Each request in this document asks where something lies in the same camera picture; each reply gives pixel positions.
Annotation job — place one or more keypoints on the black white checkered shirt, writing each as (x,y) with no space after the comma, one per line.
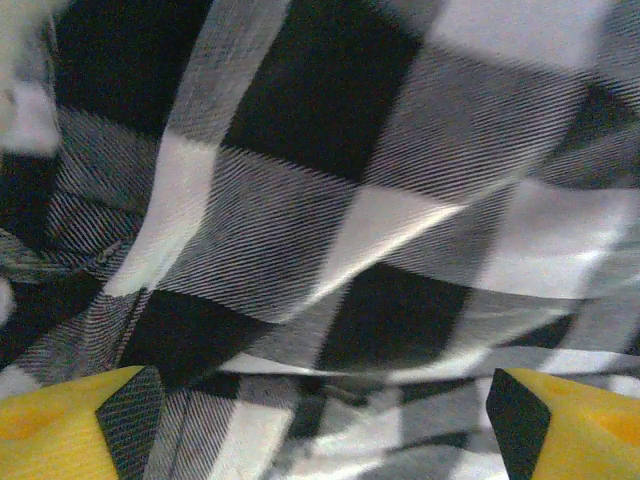
(320,200)

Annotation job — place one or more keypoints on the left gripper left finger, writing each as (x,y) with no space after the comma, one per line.
(55,430)

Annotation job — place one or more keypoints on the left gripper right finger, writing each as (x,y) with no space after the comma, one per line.
(585,430)

